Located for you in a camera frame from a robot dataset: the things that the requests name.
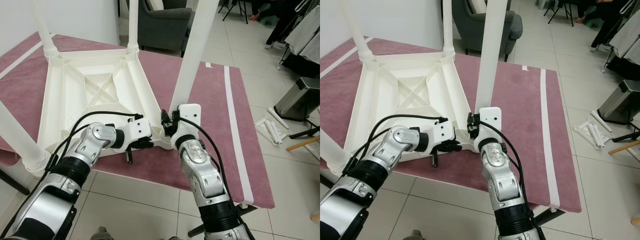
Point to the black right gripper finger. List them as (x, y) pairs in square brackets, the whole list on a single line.
[(470, 122), (163, 120)]

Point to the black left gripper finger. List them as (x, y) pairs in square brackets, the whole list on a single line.
[(452, 147), (145, 145)]

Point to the white plastic table leg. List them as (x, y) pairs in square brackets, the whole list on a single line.
[(132, 25), (332, 155), (492, 50), (195, 50), (45, 30), (20, 140), (448, 25), (356, 30)]

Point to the white plastic table top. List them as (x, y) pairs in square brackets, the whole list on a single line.
[(370, 105), (65, 100)]

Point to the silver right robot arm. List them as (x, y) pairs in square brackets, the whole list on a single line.
[(205, 175), (505, 175)]

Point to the pink table cloth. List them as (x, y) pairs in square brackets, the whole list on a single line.
[(210, 140), (520, 140)]

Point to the white tape strip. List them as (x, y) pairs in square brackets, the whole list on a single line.
[(549, 140), (25, 56), (237, 135), (345, 56)]

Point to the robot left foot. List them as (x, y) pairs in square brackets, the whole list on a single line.
[(417, 235), (101, 234)]

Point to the grey armchair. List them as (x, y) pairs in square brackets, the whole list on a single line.
[(165, 30), (470, 35)]

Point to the cream cushion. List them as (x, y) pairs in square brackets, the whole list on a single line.
[(477, 5), (154, 4)]

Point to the steel pedal bin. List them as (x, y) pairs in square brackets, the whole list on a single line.
[(300, 100), (622, 102)]

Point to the wooden side table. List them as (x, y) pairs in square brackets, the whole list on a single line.
[(625, 147), (302, 144)]

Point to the person in black trousers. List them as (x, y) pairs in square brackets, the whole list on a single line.
[(282, 20), (607, 22)]

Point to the grey hanging clothes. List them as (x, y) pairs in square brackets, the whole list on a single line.
[(305, 35), (625, 40)]

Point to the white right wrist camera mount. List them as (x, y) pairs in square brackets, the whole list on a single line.
[(187, 120), (489, 122)]

